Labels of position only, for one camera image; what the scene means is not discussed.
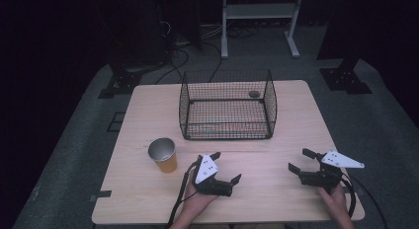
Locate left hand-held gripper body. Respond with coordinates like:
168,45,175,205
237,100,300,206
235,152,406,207
192,153,234,197

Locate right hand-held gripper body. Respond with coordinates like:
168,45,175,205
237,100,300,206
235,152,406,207
298,150,366,194

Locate orange cup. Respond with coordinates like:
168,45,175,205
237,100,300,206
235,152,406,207
147,137,179,175

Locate black wire basket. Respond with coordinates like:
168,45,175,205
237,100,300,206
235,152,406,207
178,68,279,141

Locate person's right hand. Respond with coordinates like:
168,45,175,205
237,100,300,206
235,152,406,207
316,184,348,217

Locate person's left hand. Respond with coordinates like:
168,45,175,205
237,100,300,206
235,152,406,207
182,178,219,221

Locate black stand base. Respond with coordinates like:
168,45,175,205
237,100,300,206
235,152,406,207
318,56,374,96
97,57,143,100

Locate black tape square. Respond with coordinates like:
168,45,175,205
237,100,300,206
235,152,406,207
106,112,126,133

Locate black tape strip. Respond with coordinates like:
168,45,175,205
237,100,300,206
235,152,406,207
89,190,113,202

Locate white metal stand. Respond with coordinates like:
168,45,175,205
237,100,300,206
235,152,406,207
220,0,304,60

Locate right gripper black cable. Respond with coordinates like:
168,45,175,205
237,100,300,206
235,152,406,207
340,172,390,229

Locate black floor cables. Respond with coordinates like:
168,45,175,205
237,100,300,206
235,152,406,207
153,21,225,86

